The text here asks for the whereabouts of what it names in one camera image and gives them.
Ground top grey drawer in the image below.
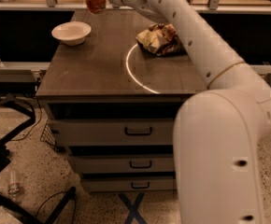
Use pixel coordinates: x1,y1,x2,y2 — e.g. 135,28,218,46
49,119,173,147

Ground black chair frame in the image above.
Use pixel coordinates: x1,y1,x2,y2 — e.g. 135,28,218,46
0,94,76,224

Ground white paper bowl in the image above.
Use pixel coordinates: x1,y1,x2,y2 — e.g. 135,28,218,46
51,21,92,46

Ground bottom grey drawer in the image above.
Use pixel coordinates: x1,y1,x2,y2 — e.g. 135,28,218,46
80,176,177,192

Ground grey drawer cabinet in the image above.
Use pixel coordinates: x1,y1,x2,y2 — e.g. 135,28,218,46
36,10,205,180

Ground middle grey drawer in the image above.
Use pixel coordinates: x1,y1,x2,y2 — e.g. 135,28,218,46
68,155,174,174

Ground red coke can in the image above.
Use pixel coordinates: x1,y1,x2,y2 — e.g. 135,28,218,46
85,0,107,14

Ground crumpled brown chip bag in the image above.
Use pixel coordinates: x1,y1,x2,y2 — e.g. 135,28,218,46
135,23,185,56

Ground black wire basket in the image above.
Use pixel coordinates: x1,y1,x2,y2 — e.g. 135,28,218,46
40,121,61,152

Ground black cable on floor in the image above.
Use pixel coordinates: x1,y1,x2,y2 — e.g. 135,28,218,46
34,190,78,224

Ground grey drawer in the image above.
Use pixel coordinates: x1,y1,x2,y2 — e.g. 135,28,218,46
49,119,173,147
80,176,177,192
68,155,174,174

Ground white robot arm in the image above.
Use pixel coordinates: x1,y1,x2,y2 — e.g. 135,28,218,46
108,0,271,224

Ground clear cup on floor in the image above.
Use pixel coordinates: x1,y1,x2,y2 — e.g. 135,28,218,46
7,170,21,201

